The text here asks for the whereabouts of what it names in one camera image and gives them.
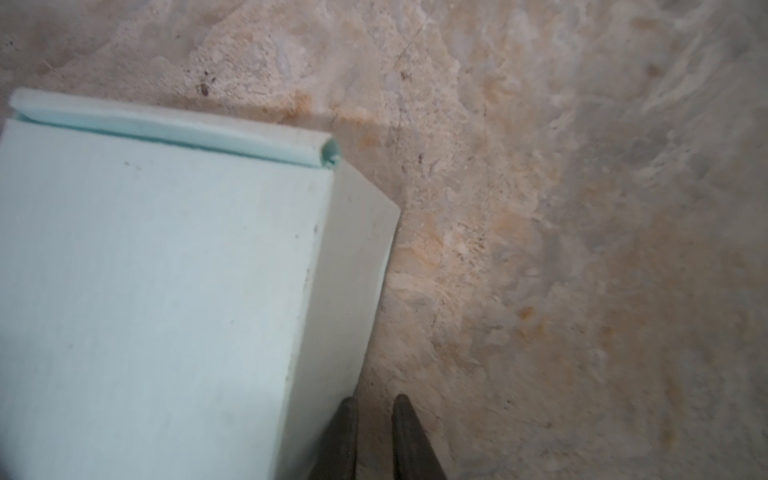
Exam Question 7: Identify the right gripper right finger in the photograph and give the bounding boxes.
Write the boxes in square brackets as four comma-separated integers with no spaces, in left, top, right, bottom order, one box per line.
[392,394,447,480]

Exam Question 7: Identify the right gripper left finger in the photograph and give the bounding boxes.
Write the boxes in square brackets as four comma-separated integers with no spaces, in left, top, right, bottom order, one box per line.
[308,397,359,480]

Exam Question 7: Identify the light blue paper box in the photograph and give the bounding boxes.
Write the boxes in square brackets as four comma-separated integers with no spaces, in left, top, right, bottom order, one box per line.
[1,89,400,479]

